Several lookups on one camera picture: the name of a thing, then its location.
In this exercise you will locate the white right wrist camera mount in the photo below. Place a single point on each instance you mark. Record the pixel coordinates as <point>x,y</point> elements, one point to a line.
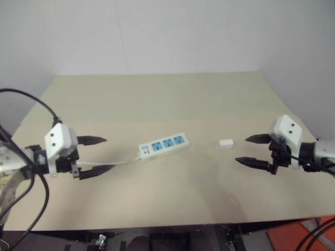
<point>288,130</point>

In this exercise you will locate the small white plug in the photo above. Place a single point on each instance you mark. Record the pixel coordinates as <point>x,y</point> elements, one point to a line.
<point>224,144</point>

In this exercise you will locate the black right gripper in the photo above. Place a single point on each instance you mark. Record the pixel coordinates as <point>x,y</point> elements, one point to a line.
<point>281,155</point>

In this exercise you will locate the white power strip blue sockets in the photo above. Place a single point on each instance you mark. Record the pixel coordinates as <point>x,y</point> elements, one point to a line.
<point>163,145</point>

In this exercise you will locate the orange red floor object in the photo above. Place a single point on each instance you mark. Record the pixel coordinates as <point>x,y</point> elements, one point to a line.
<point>288,232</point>

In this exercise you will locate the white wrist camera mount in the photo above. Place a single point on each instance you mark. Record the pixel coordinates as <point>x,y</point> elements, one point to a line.
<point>288,130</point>
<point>56,138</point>

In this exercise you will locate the small metal bracket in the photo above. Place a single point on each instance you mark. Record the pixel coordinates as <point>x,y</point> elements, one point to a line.
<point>100,239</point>

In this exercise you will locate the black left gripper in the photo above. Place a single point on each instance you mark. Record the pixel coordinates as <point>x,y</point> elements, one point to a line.
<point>65,164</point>

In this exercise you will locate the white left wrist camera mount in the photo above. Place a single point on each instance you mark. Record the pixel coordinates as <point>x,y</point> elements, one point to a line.
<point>56,138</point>

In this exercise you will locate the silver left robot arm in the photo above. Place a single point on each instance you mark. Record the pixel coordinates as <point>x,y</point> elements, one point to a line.
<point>10,159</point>

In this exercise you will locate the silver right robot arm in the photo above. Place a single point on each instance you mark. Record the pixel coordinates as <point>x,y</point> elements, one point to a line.
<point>324,151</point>

